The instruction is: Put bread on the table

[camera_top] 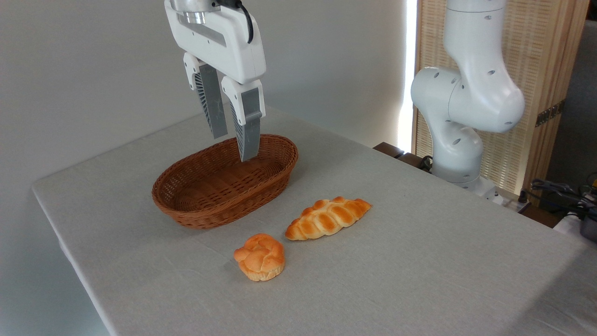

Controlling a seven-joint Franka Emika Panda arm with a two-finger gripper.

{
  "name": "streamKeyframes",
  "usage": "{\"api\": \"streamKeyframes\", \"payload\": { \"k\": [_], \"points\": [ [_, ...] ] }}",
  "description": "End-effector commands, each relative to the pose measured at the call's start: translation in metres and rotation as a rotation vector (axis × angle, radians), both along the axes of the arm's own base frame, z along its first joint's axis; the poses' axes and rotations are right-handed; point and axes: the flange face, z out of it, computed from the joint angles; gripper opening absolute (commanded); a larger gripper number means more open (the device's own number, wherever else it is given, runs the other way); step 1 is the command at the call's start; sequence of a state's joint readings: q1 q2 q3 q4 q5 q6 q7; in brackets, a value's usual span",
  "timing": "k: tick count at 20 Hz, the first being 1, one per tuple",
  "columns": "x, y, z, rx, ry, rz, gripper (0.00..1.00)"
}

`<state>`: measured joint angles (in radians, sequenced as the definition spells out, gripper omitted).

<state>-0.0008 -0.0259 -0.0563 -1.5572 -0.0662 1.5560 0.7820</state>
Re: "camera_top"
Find brown wicker basket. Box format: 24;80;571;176
152;134;299;229

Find black cable bundle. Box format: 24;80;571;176
530;179;597;220

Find dark wooden furniture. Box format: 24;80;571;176
373;142;434;173

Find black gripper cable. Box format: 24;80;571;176
212;0;255;44

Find round knotted bread roll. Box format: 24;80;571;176
233;233;286;282

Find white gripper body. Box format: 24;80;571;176
164;0;267;85

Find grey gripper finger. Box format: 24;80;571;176
221;76;266;162
183;52;229;140

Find wooden slatted screen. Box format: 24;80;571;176
412;0;590;196

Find grey tablecloth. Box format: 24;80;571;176
32;105;597;336

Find long braided bread loaf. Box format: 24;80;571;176
285;196;372;241

